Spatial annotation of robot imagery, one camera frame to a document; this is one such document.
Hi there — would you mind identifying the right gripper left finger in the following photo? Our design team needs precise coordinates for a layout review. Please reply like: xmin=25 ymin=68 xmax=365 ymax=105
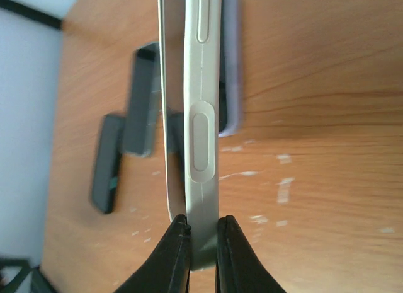
xmin=116 ymin=214 xmax=191 ymax=293

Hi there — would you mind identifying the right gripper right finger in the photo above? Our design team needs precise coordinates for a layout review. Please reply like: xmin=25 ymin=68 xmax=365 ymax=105
xmin=215 ymin=215 xmax=285 ymax=293

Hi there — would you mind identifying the black phone case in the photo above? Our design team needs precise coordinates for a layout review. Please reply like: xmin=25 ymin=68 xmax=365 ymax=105
xmin=90 ymin=113 xmax=125 ymax=214

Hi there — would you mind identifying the black screen phone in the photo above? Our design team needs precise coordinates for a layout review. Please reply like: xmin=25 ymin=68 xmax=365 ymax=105
xmin=219 ymin=0 xmax=229 ymax=136

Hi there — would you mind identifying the clear magsafe phone case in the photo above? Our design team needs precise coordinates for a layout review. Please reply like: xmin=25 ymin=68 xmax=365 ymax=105
xmin=121 ymin=40 xmax=161 ymax=158

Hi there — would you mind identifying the cream white phone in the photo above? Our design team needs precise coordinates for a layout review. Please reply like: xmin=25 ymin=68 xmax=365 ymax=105
xmin=183 ymin=0 xmax=221 ymax=271

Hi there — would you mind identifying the light blue phone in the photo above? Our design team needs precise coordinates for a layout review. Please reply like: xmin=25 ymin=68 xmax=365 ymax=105
xmin=158 ymin=0 xmax=186 ymax=219

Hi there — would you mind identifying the lilac phone case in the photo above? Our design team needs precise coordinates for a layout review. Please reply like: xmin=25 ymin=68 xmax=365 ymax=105
xmin=219 ymin=0 xmax=243 ymax=137

